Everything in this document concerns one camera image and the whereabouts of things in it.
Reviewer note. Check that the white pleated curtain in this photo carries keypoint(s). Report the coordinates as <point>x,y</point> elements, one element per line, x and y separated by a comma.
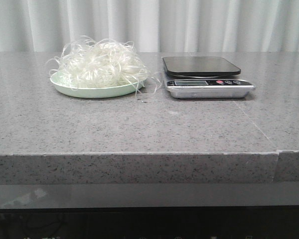
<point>153,25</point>

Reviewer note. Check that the light green round plate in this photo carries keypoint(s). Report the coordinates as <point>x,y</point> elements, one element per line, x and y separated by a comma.
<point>94,93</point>

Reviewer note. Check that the white vermicelli noodle bundle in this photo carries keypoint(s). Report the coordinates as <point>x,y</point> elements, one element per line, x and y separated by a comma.
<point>88,64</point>

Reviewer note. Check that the silver black kitchen scale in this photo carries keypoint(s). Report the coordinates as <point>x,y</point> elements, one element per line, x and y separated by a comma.
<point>204,77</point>

